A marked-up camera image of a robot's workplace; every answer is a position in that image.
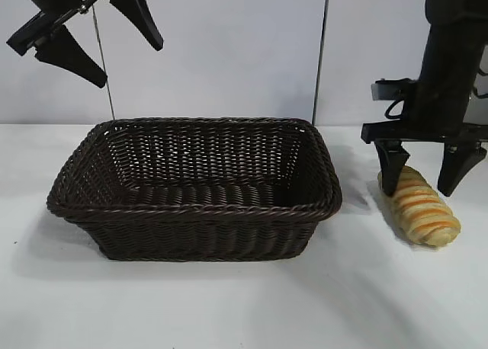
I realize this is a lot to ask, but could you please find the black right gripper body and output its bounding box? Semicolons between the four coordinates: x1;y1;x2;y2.
361;21;488;145

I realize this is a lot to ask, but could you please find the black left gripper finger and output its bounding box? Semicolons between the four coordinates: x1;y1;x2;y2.
34;24;108;90
108;0;165;52

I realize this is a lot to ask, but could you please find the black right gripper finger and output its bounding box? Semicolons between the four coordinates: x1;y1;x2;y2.
374;139;411;197
437;141;488;197

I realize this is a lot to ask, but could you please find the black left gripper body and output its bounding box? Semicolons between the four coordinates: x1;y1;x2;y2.
5;0;127;57

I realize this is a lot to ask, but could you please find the long striped bread loaf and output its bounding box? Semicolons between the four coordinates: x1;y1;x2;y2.
377;165;461;248

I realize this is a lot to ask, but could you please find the dark brown wicker basket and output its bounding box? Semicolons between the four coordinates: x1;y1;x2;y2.
46;116;343;262

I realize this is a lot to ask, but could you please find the metal wall panel strip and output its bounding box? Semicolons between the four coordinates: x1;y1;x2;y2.
91;5;117;120
311;0;331;124

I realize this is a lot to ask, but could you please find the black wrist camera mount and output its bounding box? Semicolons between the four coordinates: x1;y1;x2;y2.
371;78;417;103

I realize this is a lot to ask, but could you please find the black camera cable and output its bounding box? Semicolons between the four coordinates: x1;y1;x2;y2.
384;97;412;120

